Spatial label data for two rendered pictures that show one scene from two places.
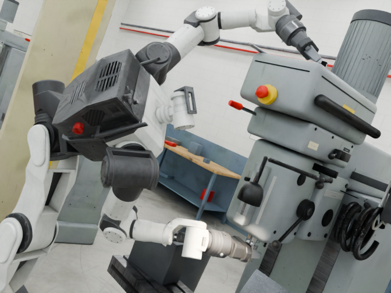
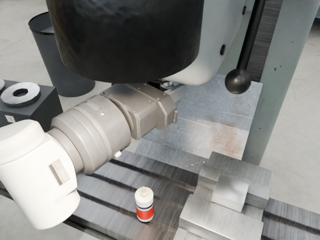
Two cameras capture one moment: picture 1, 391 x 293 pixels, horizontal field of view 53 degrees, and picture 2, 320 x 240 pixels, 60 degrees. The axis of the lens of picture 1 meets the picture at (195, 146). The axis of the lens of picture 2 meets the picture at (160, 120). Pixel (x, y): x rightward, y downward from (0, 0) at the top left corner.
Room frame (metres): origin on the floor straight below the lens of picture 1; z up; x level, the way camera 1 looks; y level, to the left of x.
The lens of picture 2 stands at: (1.01, -0.17, 1.51)
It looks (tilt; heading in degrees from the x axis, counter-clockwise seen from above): 42 degrees down; 338
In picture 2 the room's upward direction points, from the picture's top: straight up
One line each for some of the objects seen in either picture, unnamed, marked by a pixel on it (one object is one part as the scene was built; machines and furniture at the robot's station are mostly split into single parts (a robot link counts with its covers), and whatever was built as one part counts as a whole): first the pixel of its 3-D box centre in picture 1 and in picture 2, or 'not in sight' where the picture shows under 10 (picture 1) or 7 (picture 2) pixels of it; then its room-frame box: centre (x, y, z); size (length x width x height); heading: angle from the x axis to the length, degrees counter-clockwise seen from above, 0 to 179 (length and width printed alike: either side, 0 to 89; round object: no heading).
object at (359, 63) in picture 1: (363, 59); not in sight; (1.53, -0.49, 2.05); 0.20 x 0.20 x 0.32
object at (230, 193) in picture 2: not in sight; (228, 197); (1.25, -0.42, 1.01); 0.06 x 0.05 x 0.06; 43
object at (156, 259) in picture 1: (160, 250); (16, 119); (1.68, -0.02, 1.00); 0.22 x 0.12 x 0.20; 55
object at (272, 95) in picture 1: (267, 94); not in sight; (1.19, -0.15, 1.76); 0.06 x 0.02 x 0.06; 45
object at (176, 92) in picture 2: (253, 254); (174, 96); (1.33, -0.32, 1.24); 0.06 x 0.02 x 0.03; 116
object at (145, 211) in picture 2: not in sight; (144, 201); (1.34, -0.26, 0.96); 0.04 x 0.04 x 0.11
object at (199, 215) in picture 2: not in sight; (219, 224); (1.21, -0.38, 0.99); 0.15 x 0.06 x 0.04; 43
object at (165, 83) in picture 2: (251, 244); (160, 76); (1.36, -0.31, 1.26); 0.05 x 0.05 x 0.01
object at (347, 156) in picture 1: (336, 155); not in sight; (1.31, -0.45, 1.66); 0.12 x 0.04 x 0.04; 135
